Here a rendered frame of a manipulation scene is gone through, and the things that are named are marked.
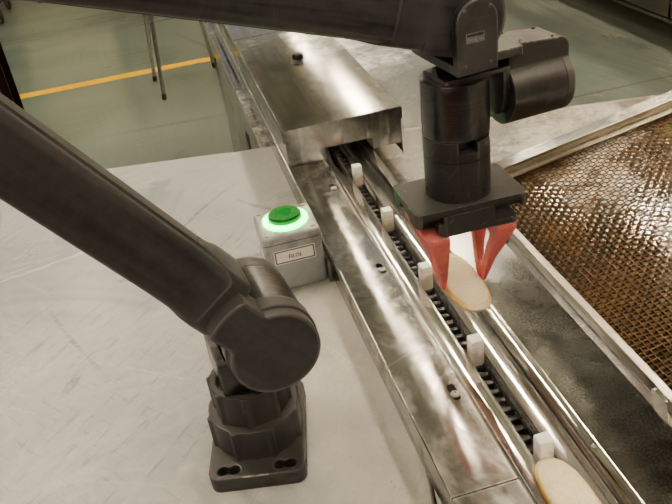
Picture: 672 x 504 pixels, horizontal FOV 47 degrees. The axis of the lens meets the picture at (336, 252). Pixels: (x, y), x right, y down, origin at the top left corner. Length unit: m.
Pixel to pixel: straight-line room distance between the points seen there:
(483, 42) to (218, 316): 0.29
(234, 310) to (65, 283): 0.51
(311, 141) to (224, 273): 0.55
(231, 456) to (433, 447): 0.19
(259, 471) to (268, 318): 0.16
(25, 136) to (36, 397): 0.41
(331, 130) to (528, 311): 0.43
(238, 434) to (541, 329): 0.34
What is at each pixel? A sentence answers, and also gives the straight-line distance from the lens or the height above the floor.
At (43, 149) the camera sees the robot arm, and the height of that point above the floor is 1.16.
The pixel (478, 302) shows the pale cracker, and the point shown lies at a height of 0.93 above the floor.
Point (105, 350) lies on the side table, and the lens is 0.93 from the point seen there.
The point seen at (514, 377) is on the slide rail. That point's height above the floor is 0.85.
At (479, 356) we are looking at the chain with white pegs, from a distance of 0.77.
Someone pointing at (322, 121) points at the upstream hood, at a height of 0.92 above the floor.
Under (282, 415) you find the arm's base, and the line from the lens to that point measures 0.71.
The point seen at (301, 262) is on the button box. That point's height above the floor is 0.85.
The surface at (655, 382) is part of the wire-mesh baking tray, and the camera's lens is 0.68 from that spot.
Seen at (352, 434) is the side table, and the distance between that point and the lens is 0.75.
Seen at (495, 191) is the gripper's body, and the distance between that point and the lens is 0.69.
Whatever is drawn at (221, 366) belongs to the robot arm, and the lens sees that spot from 0.67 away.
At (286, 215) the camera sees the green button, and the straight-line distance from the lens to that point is 0.93.
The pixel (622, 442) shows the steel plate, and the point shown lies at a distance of 0.74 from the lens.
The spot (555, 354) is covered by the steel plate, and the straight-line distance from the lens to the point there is 0.82.
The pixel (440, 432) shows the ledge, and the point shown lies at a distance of 0.68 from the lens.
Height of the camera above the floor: 1.35
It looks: 32 degrees down
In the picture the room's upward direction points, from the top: 8 degrees counter-clockwise
